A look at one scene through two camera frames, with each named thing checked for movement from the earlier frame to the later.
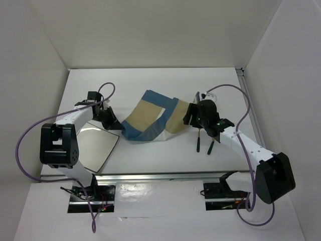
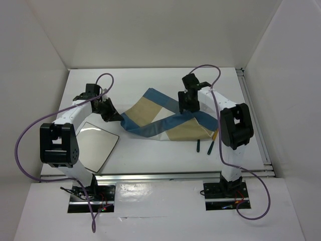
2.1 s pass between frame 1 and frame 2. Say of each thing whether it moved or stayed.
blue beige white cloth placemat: moved
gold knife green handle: stayed
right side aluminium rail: stayed
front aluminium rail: stayed
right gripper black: moved
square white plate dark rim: stayed
